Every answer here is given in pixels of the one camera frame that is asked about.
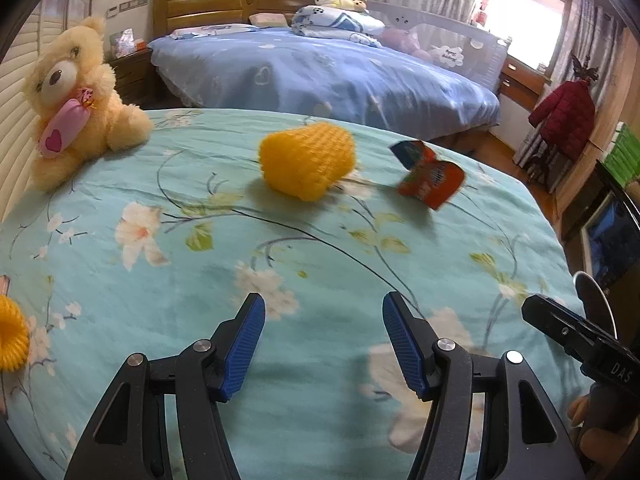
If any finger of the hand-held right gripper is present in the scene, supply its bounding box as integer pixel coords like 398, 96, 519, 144
521, 294, 608, 361

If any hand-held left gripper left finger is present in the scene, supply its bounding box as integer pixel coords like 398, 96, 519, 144
64, 292, 267, 480

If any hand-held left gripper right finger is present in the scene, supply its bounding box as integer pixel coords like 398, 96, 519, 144
381, 291, 586, 480

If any grey trash bin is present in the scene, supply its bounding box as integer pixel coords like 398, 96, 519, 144
574, 270, 623, 343

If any person's right hand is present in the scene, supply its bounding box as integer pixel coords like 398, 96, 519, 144
567, 392, 640, 468

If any dark flat screen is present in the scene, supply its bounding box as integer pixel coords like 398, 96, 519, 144
580, 192, 640, 291

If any teal floral blanket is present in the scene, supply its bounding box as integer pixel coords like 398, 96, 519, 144
0, 107, 596, 480

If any orange snack bag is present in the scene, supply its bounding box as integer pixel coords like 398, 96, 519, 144
389, 140, 466, 211

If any green storage box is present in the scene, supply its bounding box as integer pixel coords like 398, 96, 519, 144
605, 122, 640, 186

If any yellow foam fruit net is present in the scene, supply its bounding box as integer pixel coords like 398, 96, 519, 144
258, 125, 357, 204

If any red padded jacket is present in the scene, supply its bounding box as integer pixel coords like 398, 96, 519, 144
528, 80, 597, 161

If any wooden desk with drawers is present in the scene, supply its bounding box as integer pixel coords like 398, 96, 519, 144
497, 55, 546, 111

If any dark coat rack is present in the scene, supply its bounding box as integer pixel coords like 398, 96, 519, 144
525, 52, 601, 193

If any blue bed quilt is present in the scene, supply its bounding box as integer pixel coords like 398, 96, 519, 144
149, 25, 502, 143

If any wooden nightstand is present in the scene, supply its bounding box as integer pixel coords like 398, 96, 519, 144
107, 47, 156, 111

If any cream louvred wardrobe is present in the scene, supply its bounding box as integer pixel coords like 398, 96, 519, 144
0, 0, 108, 221

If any window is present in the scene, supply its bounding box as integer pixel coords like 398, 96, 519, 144
482, 0, 576, 68

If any pink plush toy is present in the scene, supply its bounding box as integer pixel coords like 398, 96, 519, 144
382, 27, 433, 61

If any white blue pillow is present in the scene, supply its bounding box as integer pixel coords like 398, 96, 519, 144
170, 24, 251, 40

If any pale yellow pillow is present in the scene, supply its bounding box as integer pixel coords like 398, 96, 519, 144
248, 11, 288, 28

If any cream teddy bear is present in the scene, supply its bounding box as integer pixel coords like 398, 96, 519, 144
24, 15, 153, 193

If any folded blue white quilt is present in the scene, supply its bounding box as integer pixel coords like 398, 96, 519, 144
291, 5, 386, 48

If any wooden headboard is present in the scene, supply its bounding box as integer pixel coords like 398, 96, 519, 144
152, 0, 331, 41

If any yellow spiky ring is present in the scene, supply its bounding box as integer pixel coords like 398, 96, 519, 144
0, 294, 30, 372

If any grey mesh bed rail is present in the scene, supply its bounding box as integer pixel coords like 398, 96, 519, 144
367, 0, 511, 93

